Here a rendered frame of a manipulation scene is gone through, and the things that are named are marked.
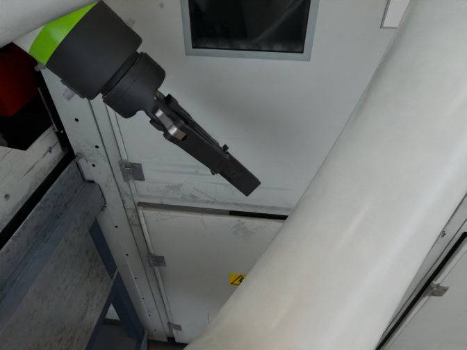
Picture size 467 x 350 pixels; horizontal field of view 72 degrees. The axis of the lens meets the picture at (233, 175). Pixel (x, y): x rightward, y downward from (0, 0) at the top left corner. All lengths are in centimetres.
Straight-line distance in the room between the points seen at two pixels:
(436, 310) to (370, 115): 85
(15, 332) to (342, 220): 54
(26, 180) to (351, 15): 59
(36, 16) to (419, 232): 26
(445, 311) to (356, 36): 78
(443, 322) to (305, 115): 77
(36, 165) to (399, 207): 62
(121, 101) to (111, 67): 4
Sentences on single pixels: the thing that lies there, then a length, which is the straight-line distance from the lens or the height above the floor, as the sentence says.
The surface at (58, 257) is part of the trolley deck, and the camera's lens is 69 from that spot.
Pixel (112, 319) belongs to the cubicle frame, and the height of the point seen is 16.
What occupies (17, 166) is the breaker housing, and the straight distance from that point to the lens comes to 67.
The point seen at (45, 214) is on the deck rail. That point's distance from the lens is 69.
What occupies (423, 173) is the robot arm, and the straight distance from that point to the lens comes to 24.
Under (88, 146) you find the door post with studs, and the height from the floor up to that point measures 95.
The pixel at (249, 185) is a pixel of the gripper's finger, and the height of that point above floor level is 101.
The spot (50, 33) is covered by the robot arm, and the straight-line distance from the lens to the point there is 37.
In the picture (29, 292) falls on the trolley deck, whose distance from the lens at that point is 64.
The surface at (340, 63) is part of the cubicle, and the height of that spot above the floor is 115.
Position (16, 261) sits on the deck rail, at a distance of 65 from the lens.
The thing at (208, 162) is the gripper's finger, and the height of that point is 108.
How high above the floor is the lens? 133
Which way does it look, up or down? 42 degrees down
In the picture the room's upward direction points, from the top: straight up
